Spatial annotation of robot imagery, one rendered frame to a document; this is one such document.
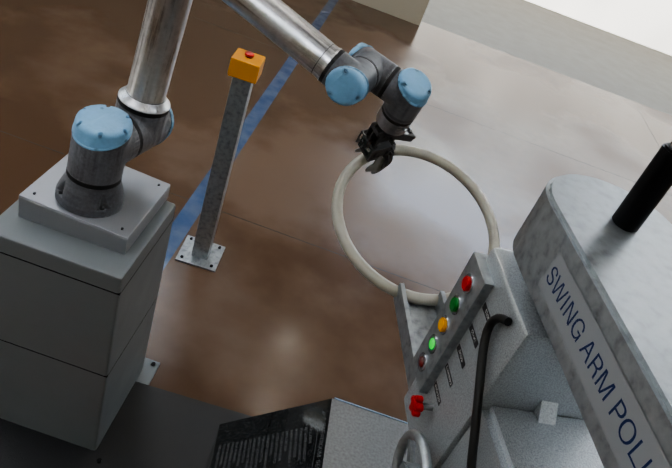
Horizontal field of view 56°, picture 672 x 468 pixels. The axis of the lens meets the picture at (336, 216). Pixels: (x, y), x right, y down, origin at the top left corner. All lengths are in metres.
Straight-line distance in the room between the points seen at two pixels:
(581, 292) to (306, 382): 2.09
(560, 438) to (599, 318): 0.31
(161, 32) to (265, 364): 1.56
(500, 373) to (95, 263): 1.22
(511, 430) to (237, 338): 2.00
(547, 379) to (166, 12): 1.29
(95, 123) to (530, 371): 1.28
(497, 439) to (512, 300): 0.21
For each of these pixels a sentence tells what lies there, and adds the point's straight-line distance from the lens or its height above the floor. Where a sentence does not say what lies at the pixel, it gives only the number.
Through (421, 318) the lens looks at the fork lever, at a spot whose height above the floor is 1.12.
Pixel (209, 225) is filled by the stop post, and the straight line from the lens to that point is 3.08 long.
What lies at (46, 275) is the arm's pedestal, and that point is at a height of 0.76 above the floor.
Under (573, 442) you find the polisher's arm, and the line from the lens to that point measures 1.10.
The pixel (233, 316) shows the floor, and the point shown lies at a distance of 2.99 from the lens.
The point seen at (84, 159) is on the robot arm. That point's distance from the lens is 1.84.
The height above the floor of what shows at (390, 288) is 1.15.
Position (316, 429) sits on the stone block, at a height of 0.84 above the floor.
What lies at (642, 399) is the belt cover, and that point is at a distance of 0.76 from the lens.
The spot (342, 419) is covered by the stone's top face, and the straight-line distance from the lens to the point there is 1.65.
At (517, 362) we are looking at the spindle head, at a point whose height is 1.53.
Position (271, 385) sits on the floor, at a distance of 2.78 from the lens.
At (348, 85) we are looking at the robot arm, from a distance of 1.45.
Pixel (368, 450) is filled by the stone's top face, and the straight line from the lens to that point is 1.63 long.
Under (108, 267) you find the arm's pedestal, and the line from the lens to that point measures 1.87.
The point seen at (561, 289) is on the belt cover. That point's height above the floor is 1.68.
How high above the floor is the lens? 2.14
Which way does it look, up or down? 34 degrees down
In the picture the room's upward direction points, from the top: 21 degrees clockwise
